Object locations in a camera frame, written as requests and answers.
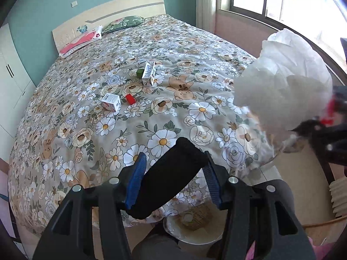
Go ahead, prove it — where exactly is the black cylinder roll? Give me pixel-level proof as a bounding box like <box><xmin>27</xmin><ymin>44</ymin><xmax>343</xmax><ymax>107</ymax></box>
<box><xmin>125</xmin><ymin>137</ymin><xmax>206</xmax><ymax>219</ymax></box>

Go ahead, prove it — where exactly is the small red block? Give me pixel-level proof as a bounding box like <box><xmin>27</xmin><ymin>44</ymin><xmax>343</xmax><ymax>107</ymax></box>
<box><xmin>125</xmin><ymin>94</ymin><xmax>136</xmax><ymax>105</ymax></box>

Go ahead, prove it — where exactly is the white red plastic bag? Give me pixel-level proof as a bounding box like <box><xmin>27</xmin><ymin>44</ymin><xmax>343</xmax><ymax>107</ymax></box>
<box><xmin>234</xmin><ymin>29</ymin><xmax>332</xmax><ymax>142</ymax></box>

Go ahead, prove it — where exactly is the small white box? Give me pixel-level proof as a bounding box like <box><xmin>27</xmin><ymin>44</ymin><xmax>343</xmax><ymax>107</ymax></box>
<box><xmin>101</xmin><ymin>93</ymin><xmax>121</xmax><ymax>112</ymax></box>

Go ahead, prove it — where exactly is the long white blue carton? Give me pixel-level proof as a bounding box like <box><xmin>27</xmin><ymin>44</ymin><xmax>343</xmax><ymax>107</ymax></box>
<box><xmin>141</xmin><ymin>62</ymin><xmax>156</xmax><ymax>87</ymax></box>

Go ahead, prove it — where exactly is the green cube block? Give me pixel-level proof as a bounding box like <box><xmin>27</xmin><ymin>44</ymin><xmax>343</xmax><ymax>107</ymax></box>
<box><xmin>136</xmin><ymin>69</ymin><xmax>144</xmax><ymax>79</ymax></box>

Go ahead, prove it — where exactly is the white trash bin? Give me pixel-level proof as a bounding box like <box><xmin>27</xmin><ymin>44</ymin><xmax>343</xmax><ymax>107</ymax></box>
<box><xmin>164</xmin><ymin>202</ymin><xmax>227</xmax><ymax>245</ymax></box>

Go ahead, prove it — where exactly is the floral bed quilt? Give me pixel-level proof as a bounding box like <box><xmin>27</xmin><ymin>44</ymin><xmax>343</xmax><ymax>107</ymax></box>
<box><xmin>8</xmin><ymin>15</ymin><xmax>275</xmax><ymax>234</ymax></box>

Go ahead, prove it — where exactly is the dark grey trousers leg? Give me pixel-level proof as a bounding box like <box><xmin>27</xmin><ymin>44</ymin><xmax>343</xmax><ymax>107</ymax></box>
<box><xmin>132</xmin><ymin>235</ymin><xmax>192</xmax><ymax>260</ymax></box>

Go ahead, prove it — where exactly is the pink quilted garment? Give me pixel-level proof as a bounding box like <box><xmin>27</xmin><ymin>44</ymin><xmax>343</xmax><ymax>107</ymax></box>
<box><xmin>245</xmin><ymin>237</ymin><xmax>335</xmax><ymax>260</ymax></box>

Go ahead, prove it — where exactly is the dark framed window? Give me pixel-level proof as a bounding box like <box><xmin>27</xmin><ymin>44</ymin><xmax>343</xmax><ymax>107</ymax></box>
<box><xmin>215</xmin><ymin>0</ymin><xmax>346</xmax><ymax>80</ymax></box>

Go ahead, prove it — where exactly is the pink white pillow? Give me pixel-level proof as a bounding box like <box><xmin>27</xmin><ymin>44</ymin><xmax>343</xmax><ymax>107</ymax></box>
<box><xmin>59</xmin><ymin>25</ymin><xmax>103</xmax><ymax>59</ymax></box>

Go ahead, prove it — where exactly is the green floral pillow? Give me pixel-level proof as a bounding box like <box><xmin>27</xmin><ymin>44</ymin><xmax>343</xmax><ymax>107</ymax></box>
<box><xmin>102</xmin><ymin>15</ymin><xmax>144</xmax><ymax>34</ymax></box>

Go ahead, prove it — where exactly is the cream white wardrobe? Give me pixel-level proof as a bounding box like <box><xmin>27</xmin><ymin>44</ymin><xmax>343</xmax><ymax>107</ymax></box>
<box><xmin>0</xmin><ymin>24</ymin><xmax>36</xmax><ymax>162</ymax></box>

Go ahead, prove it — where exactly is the beige wooden headboard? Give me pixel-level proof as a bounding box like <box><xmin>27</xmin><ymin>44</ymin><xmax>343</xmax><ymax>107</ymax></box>
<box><xmin>52</xmin><ymin>0</ymin><xmax>166</xmax><ymax>51</ymax></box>

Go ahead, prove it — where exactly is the white curtain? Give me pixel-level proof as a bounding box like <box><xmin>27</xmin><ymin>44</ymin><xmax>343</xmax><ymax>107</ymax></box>
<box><xmin>196</xmin><ymin>0</ymin><xmax>218</xmax><ymax>34</ymax></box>

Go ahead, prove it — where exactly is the left white wall socket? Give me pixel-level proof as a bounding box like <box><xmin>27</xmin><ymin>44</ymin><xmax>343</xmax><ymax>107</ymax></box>
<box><xmin>71</xmin><ymin>1</ymin><xmax>78</xmax><ymax>8</ymax></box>

